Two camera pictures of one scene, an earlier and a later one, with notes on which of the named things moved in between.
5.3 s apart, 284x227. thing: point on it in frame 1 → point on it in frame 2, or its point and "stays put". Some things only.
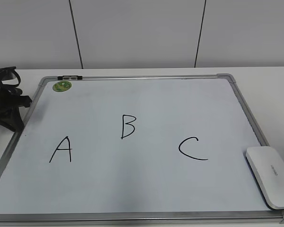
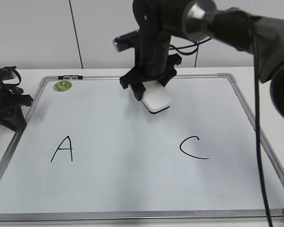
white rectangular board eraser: (274, 173) → (156, 97)
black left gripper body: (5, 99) stays put
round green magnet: (62, 86) stays put
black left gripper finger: (12, 119) stays put
